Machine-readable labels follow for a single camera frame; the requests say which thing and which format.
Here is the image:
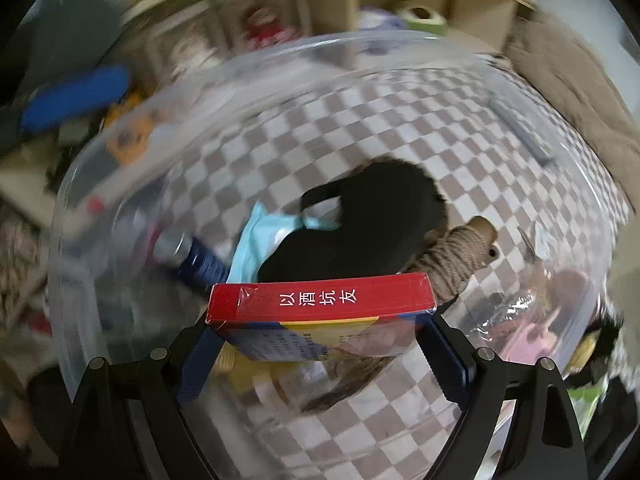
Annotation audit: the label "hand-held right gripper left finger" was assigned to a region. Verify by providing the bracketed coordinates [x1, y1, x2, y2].
[60, 322, 226, 480]

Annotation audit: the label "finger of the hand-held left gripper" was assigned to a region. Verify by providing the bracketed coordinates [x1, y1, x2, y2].
[19, 64, 132, 132]

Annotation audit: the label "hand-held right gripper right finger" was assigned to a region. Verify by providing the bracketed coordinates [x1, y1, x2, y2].
[424, 311, 588, 480]

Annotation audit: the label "blue bottle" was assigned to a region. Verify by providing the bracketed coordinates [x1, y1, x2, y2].
[152, 232, 231, 293]

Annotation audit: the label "red card box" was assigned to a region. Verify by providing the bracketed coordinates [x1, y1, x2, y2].
[206, 272, 437, 362]

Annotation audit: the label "clear plastic container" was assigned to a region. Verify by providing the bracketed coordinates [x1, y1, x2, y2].
[47, 30, 616, 480]

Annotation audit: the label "yellow box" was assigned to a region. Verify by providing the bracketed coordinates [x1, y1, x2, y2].
[102, 90, 168, 163]

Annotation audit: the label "white plush doll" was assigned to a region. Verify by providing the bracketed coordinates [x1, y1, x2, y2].
[165, 35, 216, 76]

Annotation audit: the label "blue face mask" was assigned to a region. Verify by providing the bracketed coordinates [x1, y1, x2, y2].
[227, 202, 326, 286]

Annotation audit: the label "metal tweezers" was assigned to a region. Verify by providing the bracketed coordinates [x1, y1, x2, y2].
[516, 226, 540, 262]

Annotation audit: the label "small clear packet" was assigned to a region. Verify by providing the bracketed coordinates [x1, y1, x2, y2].
[530, 219, 557, 261]

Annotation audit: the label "doll in red dress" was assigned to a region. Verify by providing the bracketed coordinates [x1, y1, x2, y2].
[245, 5, 301, 46]

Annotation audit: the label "beige fluffy blanket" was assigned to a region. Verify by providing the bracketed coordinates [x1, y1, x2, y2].
[502, 10, 640, 201]

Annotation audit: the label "purple plush toy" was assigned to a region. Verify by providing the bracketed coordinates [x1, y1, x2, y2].
[357, 7, 406, 56]

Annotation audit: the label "green avocado plush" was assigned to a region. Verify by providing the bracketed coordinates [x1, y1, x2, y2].
[400, 2, 448, 36]

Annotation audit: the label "wooden shelf unit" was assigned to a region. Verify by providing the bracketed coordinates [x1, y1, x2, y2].
[120, 0, 538, 61]

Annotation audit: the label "clear bag of hair ties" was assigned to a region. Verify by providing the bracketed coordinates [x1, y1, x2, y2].
[465, 290, 566, 361]

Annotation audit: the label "brown rope spool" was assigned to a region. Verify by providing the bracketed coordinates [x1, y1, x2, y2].
[400, 216, 501, 301]

